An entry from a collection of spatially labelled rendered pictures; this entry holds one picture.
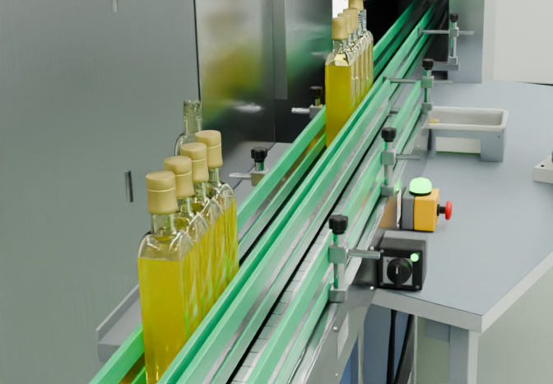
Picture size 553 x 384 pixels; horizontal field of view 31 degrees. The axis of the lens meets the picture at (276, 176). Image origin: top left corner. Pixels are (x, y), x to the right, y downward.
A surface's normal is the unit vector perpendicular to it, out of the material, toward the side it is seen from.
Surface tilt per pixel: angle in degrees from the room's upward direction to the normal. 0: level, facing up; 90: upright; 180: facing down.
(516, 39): 90
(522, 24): 90
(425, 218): 90
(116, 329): 0
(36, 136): 90
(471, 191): 0
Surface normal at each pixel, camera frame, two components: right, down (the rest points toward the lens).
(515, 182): -0.03, -0.95
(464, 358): -0.58, 0.28
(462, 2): -0.26, 0.32
